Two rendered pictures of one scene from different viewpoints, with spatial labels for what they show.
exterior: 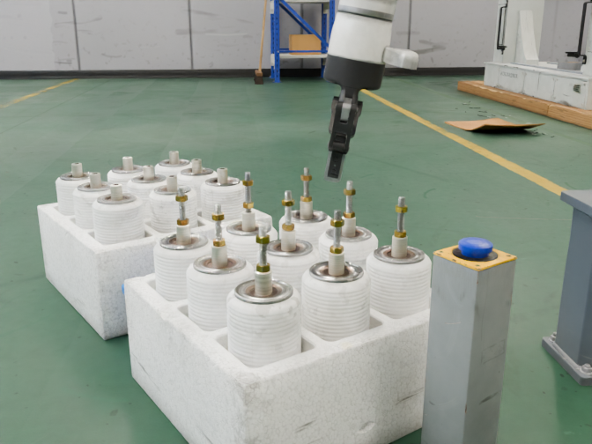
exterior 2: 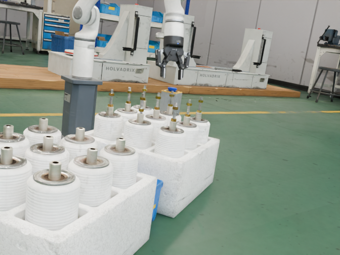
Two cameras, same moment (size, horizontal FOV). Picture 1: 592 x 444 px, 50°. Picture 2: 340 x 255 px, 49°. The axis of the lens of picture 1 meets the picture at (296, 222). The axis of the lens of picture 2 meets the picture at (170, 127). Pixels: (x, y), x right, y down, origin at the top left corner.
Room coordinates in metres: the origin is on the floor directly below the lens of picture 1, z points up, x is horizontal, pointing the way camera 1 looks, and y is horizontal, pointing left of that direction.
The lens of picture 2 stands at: (1.57, 1.14, 0.53)
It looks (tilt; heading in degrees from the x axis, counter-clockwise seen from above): 13 degrees down; 237
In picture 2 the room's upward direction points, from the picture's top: 8 degrees clockwise
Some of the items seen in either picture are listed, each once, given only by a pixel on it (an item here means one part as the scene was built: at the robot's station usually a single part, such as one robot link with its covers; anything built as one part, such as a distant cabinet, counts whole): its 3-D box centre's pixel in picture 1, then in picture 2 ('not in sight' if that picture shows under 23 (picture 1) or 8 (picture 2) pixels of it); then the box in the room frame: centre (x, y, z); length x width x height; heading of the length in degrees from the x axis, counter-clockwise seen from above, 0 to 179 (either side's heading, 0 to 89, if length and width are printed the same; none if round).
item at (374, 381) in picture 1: (288, 343); (150, 160); (0.92, 0.01, 0.09); 0.39 x 0.39 x 0.18; 35
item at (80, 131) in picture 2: (172, 183); (80, 134); (1.27, 0.25, 0.26); 0.02 x 0.02 x 0.03
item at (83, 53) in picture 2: not in sight; (83, 59); (1.01, -0.54, 0.39); 0.09 x 0.09 x 0.17; 6
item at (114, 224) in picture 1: (121, 243); (116, 185); (1.20, 0.35, 0.16); 0.10 x 0.10 x 0.18
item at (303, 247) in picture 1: (288, 247); (155, 117); (0.92, 0.01, 0.25); 0.08 x 0.08 x 0.01
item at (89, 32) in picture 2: not in sight; (86, 24); (1.01, -0.54, 0.54); 0.09 x 0.09 x 0.17; 27
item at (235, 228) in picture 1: (248, 228); (139, 122); (1.01, 0.08, 0.25); 0.08 x 0.08 x 0.01
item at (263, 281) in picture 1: (263, 282); (198, 116); (0.75, 0.04, 0.26); 0.02 x 0.02 x 0.03
